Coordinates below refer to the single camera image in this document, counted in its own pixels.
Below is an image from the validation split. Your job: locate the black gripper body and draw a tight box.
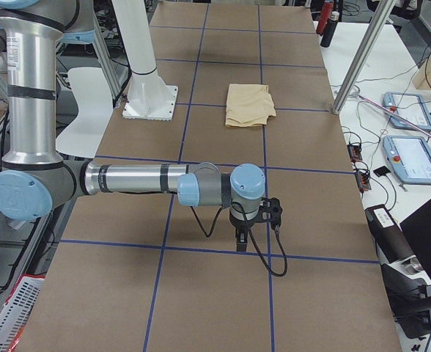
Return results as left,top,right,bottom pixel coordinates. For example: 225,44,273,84
229,214,255,236

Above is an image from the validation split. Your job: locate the beige long sleeve shirt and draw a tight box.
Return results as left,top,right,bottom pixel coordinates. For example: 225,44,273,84
225,84,276,128

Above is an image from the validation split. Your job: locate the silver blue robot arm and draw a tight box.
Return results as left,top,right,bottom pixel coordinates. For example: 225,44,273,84
0,1,267,252

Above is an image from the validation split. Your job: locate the lower small circuit board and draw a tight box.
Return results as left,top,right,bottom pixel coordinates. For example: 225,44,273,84
354,169,372,194

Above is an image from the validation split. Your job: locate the small circuit board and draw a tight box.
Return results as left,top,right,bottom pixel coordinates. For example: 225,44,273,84
347,144,363,162
354,169,372,194

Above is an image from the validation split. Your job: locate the upper small circuit board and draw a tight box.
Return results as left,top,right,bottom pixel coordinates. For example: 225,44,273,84
347,144,363,162

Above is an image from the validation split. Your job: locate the lower blue teach pendant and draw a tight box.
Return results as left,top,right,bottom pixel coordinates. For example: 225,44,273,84
382,136,431,186

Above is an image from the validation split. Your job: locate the blue teach pendant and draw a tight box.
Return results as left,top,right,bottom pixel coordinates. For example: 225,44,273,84
382,136,431,186
383,92,431,132

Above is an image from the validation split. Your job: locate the black desk device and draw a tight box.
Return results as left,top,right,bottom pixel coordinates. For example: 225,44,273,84
364,205,431,339

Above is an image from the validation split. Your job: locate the white plastic chair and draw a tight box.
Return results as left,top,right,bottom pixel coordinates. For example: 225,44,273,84
56,67,114,158

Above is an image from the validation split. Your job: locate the upper blue teach pendant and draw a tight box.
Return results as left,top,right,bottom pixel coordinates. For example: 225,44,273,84
383,92,431,132

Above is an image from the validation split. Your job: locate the pink reaching stick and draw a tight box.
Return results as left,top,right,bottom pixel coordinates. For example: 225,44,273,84
349,92,431,139

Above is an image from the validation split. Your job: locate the black water bottle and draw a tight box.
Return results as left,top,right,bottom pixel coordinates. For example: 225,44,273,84
320,11,339,48

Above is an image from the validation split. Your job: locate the red water bottle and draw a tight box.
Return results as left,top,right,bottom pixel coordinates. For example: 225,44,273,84
316,0,334,35

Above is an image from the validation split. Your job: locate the white red plastic basket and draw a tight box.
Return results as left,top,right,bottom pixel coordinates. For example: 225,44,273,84
0,274,45,351

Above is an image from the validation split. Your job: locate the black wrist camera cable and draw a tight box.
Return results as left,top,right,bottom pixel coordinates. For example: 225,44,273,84
188,202,288,277

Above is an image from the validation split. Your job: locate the white pedestal column base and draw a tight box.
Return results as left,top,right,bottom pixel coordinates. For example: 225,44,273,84
112,0,178,121

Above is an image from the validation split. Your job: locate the aluminium frame post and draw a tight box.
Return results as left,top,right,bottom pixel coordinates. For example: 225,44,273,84
332,0,395,115

